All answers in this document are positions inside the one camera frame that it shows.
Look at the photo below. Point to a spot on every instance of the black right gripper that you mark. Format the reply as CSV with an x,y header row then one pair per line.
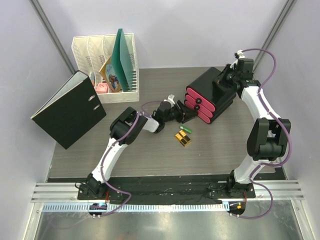
x,y
228,69

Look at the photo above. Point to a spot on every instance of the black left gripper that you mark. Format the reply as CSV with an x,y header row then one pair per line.
x,y
187,115

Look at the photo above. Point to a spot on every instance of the black drawer knob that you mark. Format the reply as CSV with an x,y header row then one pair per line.
x,y
198,101
197,107

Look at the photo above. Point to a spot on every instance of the pink drawer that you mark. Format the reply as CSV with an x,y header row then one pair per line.
x,y
204,102
204,118
190,102

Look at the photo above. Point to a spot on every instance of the pink bottom drawer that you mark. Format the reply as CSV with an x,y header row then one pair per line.
x,y
204,118

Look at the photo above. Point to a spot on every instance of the black top drawer knob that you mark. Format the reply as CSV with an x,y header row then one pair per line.
x,y
198,101

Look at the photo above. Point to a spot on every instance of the pink top drawer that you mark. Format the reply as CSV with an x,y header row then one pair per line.
x,y
204,102

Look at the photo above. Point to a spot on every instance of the black drawer organizer box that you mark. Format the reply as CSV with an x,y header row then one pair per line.
x,y
206,85

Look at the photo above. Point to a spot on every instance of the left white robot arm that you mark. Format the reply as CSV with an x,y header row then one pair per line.
x,y
123,131

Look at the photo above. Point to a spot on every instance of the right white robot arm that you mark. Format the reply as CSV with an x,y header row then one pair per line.
x,y
269,135

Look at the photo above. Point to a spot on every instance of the green lip balm tube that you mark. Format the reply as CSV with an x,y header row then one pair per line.
x,y
186,129

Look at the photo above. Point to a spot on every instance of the gold lipstick case left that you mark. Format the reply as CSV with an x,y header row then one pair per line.
x,y
178,136

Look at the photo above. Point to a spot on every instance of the green plastic folder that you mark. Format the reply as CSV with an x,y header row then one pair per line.
x,y
121,61

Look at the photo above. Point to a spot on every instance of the pink sticky note pad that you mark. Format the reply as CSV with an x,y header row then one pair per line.
x,y
102,88

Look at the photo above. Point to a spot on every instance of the colourful picture booklet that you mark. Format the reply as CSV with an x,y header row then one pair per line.
x,y
109,76

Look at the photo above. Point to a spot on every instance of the white magazine file rack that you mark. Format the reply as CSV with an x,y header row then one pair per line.
x,y
91,53

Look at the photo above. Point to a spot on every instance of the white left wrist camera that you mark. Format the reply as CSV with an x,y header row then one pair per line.
x,y
170,99

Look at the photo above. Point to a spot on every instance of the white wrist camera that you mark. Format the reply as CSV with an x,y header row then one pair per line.
x,y
239,54
170,99

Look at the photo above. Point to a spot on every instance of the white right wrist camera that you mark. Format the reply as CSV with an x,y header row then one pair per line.
x,y
239,54

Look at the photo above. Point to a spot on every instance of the black ring binder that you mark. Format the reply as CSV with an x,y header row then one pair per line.
x,y
72,111

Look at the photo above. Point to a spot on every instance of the aluminium rail frame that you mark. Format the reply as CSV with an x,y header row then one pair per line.
x,y
278,212

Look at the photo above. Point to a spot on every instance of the white slotted cable duct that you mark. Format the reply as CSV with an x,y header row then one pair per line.
x,y
69,207

